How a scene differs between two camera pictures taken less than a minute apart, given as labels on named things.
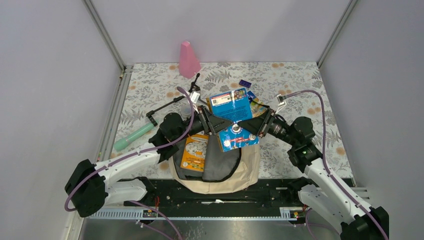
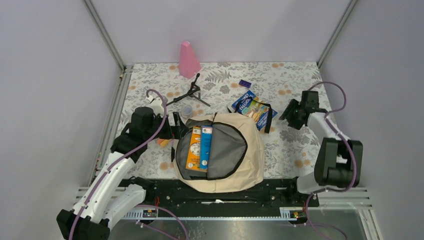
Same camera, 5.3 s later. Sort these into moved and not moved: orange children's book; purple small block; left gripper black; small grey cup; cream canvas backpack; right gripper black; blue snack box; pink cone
Moved: right gripper black; left gripper black; orange children's book; blue snack box
Not moved: small grey cup; cream canvas backpack; pink cone; purple small block
